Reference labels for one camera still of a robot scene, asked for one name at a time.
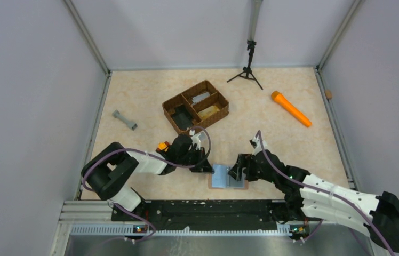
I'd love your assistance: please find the black mini tripod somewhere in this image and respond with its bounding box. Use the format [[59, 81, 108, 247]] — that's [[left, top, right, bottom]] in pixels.
[[226, 41, 264, 90]]

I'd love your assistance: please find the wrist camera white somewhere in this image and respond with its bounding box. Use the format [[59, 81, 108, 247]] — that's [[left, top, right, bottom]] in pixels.
[[189, 129, 203, 149], [249, 136, 262, 155]]

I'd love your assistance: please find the black object in basket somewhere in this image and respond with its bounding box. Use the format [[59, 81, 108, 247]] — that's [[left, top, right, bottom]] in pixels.
[[171, 105, 194, 131]]

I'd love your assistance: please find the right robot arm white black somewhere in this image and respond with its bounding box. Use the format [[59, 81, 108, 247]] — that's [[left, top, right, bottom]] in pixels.
[[228, 150, 399, 253]]

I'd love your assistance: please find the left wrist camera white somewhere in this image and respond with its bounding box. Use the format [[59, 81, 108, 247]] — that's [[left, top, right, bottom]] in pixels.
[[189, 129, 203, 149]]

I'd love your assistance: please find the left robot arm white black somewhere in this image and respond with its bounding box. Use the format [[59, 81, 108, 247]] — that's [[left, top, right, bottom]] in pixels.
[[81, 133, 214, 211]]

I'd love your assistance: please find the grey plastic connector piece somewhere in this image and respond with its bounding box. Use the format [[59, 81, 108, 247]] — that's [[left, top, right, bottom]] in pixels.
[[112, 110, 138, 131]]

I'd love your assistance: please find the brown leather card holder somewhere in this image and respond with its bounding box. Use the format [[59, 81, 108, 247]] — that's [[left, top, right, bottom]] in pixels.
[[208, 164, 249, 190]]

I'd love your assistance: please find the gold card in basket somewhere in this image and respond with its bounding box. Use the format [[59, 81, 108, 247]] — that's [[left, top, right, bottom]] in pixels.
[[198, 105, 220, 120]]

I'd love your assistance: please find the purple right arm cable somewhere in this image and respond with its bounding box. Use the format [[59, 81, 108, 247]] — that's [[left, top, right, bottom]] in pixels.
[[254, 130, 396, 256]]

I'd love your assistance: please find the brown wicker divided basket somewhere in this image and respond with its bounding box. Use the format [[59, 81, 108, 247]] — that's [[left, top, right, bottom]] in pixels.
[[162, 80, 229, 135]]

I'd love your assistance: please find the silver card in basket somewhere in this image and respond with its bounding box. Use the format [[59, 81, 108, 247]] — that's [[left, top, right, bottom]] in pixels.
[[191, 91, 211, 105]]

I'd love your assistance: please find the small tan block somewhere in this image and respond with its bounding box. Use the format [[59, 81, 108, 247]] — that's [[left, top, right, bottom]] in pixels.
[[324, 89, 332, 100]]

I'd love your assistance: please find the yellow red toy car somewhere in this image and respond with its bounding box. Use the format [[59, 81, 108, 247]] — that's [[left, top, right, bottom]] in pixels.
[[156, 141, 170, 152]]

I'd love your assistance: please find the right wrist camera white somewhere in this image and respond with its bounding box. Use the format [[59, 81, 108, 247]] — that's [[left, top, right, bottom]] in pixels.
[[249, 136, 262, 155]]

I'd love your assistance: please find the orange flashlight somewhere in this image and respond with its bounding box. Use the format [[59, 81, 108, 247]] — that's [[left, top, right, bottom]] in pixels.
[[271, 91, 312, 127]]

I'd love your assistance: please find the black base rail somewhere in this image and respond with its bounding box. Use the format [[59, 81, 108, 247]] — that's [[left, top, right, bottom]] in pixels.
[[111, 199, 322, 234]]

